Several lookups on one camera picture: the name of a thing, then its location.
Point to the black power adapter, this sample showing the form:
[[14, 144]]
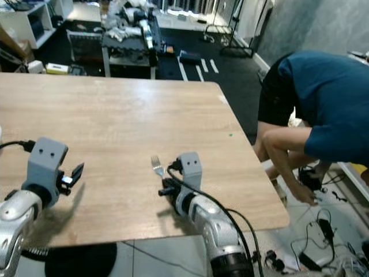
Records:
[[324, 229]]

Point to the brown cardboard sheet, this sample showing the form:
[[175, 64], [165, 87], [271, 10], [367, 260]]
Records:
[[8, 46]]

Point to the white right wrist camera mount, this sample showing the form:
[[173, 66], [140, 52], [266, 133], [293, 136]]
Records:
[[190, 170]]

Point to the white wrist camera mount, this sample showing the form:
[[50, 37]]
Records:
[[190, 170], [47, 164]]

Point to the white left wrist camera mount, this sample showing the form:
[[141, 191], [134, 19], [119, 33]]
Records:
[[47, 164]]

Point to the cluttered metal cart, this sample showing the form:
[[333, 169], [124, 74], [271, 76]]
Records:
[[127, 52]]

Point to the grey crate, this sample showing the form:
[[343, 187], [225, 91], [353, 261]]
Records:
[[85, 47]]

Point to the black metal stand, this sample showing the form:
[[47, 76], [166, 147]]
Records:
[[233, 52]]

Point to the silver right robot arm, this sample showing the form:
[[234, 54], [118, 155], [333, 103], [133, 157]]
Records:
[[213, 231]]

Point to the black round base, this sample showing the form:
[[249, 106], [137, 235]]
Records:
[[81, 262]]

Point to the white shelf unit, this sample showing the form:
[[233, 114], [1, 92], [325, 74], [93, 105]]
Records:
[[34, 23]]

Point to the yellow and white box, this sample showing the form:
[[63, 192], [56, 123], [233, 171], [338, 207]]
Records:
[[56, 68]]

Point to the small black bag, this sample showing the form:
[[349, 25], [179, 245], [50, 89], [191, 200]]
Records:
[[190, 56]]

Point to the person in blue shirt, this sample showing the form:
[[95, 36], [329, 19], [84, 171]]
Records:
[[328, 92]]

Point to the silver metal fork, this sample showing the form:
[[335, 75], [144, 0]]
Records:
[[156, 164]]

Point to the light wooden table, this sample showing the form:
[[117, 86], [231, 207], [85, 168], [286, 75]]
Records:
[[121, 115]]

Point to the person's right hand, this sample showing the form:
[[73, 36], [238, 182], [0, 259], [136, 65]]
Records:
[[304, 195]]

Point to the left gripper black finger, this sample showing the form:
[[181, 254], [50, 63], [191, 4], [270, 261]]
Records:
[[69, 182], [77, 171]]

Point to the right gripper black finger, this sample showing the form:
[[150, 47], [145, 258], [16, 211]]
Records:
[[167, 180], [164, 191]]

